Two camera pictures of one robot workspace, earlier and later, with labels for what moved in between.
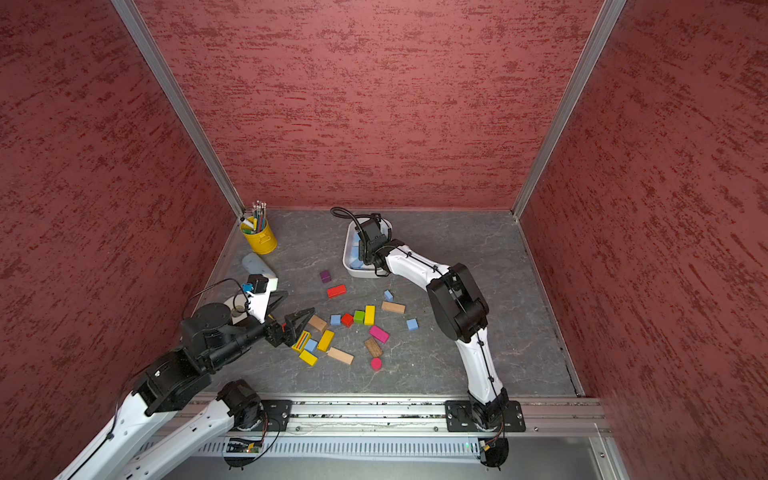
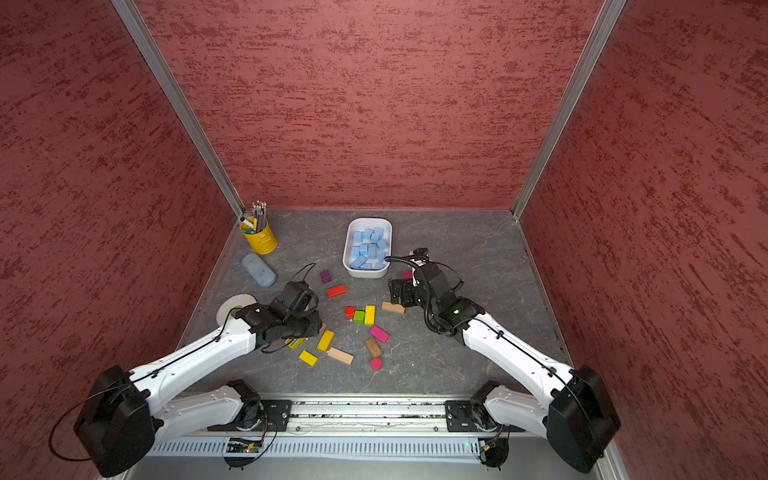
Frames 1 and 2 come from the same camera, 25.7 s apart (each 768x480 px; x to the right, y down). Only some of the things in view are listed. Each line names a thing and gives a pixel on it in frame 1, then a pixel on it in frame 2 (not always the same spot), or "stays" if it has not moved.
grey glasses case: [254, 265] stays
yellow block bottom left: [308, 358] stays
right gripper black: [364, 251] → [395, 289]
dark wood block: [373, 347] stays
